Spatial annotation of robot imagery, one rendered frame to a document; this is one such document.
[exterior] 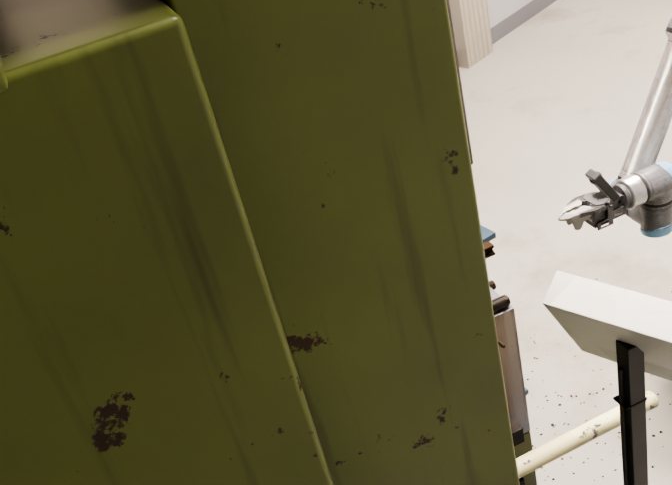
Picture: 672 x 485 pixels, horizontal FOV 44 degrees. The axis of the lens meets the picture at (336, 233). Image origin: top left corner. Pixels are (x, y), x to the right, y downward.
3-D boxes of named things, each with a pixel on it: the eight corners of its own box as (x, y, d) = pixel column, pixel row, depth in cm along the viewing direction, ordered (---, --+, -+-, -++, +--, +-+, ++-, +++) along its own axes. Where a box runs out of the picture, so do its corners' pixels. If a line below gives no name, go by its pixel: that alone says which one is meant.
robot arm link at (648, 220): (654, 217, 251) (653, 181, 244) (681, 233, 241) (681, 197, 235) (628, 228, 249) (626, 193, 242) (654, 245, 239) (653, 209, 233)
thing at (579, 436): (646, 399, 219) (646, 384, 216) (660, 411, 214) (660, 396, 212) (504, 473, 209) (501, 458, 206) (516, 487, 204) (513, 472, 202)
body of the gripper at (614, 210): (596, 232, 229) (632, 215, 232) (595, 205, 224) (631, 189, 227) (579, 220, 235) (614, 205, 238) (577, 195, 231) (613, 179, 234)
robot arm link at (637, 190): (647, 181, 227) (623, 169, 235) (632, 187, 226) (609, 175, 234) (647, 209, 232) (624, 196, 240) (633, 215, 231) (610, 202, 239)
